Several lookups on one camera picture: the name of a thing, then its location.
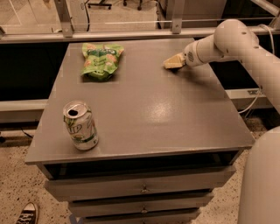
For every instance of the bottom grey drawer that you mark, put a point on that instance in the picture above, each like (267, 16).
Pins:
(181, 215)

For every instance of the grey metal railing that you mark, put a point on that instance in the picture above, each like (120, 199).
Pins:
(38, 21)

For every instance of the green white soda can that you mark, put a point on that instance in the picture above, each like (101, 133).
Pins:
(79, 122)

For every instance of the middle grey drawer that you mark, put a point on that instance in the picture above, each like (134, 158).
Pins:
(140, 204)

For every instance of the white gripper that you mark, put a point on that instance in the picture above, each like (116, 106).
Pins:
(189, 58)

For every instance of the top grey drawer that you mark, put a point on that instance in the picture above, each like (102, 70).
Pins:
(139, 184)

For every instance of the grey drawer cabinet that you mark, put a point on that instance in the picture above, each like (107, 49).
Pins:
(148, 119)

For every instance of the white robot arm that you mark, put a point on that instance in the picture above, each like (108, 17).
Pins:
(233, 40)

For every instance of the grey drawer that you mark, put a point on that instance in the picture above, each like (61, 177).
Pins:
(181, 215)
(139, 184)
(140, 204)

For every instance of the green rice chip bag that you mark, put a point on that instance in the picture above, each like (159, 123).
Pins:
(101, 60)

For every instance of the black white sneaker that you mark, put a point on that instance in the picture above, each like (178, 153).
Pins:
(29, 214)

